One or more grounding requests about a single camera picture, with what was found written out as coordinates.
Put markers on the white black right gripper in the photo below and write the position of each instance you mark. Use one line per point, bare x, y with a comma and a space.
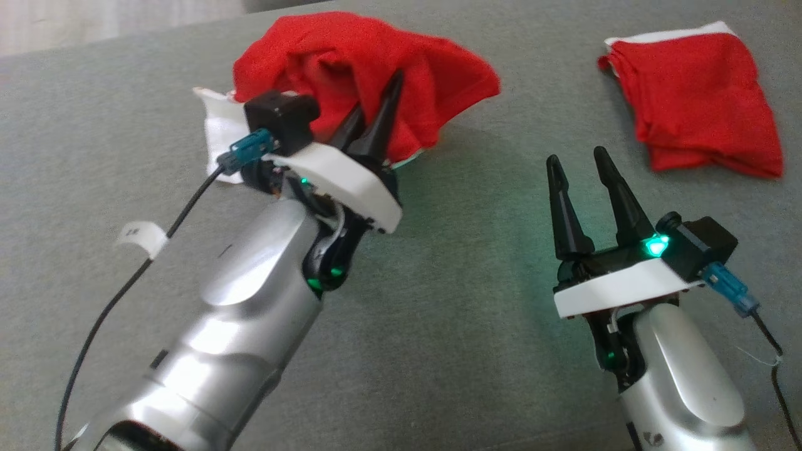
614, 288

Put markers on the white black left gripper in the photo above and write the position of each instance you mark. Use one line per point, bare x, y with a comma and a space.
351, 181

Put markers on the red shorts with white stripes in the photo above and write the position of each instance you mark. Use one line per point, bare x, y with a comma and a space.
326, 56

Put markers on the red Bulls 23 shorts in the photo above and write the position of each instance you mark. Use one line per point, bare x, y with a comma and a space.
702, 100

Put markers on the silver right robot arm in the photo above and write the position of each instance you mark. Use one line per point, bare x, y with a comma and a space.
683, 382

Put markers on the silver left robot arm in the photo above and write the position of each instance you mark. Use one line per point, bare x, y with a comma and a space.
238, 326

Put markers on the grey sofa seat cushion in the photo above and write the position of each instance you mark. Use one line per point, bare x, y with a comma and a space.
476, 351

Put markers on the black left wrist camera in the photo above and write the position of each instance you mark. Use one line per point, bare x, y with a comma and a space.
282, 119

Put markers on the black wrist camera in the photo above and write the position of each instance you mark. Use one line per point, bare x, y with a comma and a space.
282, 119
705, 241

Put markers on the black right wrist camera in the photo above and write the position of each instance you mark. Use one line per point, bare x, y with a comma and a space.
705, 241

